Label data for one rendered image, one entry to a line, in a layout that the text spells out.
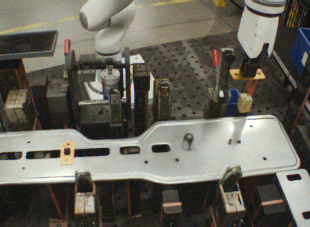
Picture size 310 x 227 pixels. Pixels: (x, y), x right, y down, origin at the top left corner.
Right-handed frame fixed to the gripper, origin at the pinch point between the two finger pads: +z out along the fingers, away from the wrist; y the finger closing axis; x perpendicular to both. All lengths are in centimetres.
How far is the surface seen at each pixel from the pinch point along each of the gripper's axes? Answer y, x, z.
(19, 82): -30, -65, 25
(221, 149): 2.2, -2.5, 27.4
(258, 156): 5.9, 7.7, 27.4
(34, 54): -27, -56, 12
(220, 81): -13.9, -0.5, 15.6
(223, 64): -15.6, 0.0, 10.6
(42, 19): -283, -115, 128
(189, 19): -265, 52, 128
